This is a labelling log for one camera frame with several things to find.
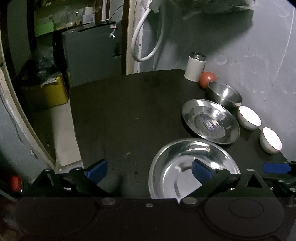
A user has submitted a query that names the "white cable with plug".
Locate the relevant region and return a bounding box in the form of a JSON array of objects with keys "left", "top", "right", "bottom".
[{"left": 109, "top": 6, "right": 124, "bottom": 39}]

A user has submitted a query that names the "white door frame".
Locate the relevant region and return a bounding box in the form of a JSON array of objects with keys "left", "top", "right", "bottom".
[{"left": 0, "top": 35, "right": 57, "bottom": 168}]

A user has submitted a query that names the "dark cabinet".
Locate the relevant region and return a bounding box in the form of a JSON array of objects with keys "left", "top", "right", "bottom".
[{"left": 61, "top": 21, "right": 123, "bottom": 87}]

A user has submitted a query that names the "steel plate with sticker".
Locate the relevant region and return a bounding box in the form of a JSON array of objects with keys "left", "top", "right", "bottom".
[{"left": 181, "top": 98, "right": 240, "bottom": 145}]

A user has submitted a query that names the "yellow container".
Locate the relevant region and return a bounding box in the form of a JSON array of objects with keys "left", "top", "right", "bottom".
[{"left": 22, "top": 72, "right": 70, "bottom": 112}]

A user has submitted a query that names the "red object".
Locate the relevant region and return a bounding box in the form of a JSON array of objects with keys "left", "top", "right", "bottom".
[{"left": 6, "top": 175, "right": 22, "bottom": 193}]

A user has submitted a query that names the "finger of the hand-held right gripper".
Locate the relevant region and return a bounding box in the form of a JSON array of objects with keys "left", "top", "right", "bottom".
[
  {"left": 272, "top": 178, "right": 296, "bottom": 195},
  {"left": 262, "top": 160, "right": 296, "bottom": 175}
]

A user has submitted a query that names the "green box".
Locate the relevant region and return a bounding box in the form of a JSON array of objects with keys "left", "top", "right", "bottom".
[{"left": 35, "top": 22, "right": 55, "bottom": 36}]

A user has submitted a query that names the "steel bowl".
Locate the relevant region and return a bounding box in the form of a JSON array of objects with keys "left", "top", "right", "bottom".
[{"left": 206, "top": 81, "right": 243, "bottom": 108}]

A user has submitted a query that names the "red ball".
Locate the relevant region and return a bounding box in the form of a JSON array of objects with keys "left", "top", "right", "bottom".
[{"left": 198, "top": 71, "right": 218, "bottom": 90}]

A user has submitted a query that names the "white ceramic bowl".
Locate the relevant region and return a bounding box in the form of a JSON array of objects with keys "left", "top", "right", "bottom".
[
  {"left": 237, "top": 106, "right": 262, "bottom": 131},
  {"left": 259, "top": 127, "right": 283, "bottom": 154}
]

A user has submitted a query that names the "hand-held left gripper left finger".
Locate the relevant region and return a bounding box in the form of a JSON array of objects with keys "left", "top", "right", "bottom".
[{"left": 22, "top": 159, "right": 109, "bottom": 198}]

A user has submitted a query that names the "black plastic bag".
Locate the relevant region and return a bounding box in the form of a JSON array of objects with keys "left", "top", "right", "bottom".
[{"left": 22, "top": 44, "right": 58, "bottom": 81}]

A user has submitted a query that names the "white hose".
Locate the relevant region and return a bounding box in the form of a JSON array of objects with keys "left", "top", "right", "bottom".
[{"left": 131, "top": 7, "right": 166, "bottom": 62}]

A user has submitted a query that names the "cluttered shelf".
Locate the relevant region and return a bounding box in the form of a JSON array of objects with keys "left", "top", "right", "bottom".
[{"left": 35, "top": 0, "right": 109, "bottom": 32}]

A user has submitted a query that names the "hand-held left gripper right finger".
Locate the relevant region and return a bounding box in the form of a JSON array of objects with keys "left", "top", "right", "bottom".
[{"left": 178, "top": 159, "right": 278, "bottom": 204}]

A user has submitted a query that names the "white thermos cup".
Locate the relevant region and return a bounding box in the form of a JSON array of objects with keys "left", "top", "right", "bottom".
[{"left": 184, "top": 51, "right": 206, "bottom": 82}]

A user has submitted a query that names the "large deep steel plate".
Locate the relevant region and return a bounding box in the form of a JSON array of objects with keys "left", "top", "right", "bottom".
[{"left": 148, "top": 138, "right": 241, "bottom": 200}]

